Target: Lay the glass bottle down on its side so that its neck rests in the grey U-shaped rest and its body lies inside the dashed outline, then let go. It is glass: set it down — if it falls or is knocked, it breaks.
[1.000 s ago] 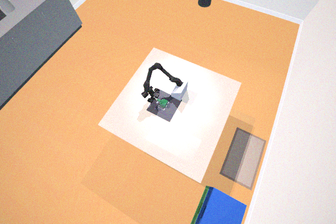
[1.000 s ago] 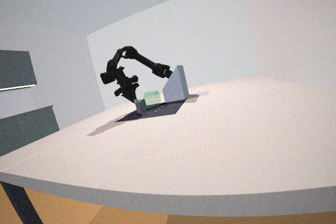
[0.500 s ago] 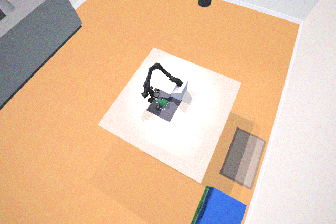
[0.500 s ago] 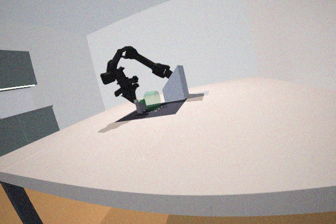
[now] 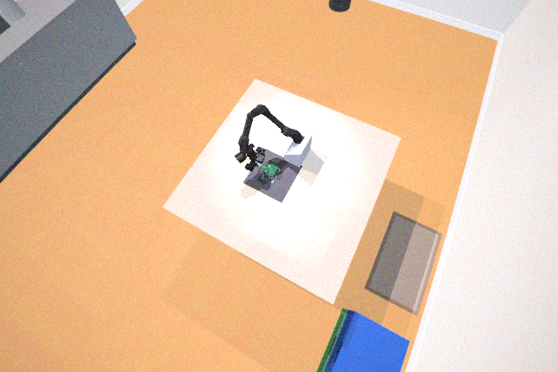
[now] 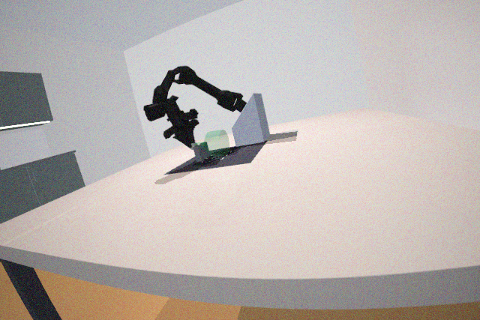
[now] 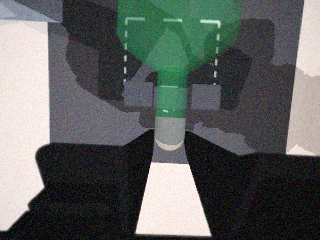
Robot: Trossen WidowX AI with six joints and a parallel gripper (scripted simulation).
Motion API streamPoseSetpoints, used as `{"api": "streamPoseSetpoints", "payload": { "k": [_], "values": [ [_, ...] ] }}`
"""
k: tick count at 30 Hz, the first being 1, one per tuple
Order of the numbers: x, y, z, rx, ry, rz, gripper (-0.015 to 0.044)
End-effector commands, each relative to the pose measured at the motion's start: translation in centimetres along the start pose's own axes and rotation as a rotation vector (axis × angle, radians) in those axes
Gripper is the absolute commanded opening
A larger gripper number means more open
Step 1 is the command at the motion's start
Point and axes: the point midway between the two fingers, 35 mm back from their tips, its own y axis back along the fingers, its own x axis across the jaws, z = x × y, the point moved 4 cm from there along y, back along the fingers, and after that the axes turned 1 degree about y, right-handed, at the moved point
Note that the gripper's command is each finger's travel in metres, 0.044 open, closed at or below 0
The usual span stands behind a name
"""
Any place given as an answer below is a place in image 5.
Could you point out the green glass bottle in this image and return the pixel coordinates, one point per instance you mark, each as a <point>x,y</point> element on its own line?
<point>270,171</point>

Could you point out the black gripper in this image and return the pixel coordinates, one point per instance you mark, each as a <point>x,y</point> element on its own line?
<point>250,166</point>

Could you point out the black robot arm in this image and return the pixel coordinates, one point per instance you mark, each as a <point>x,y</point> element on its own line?
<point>247,148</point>

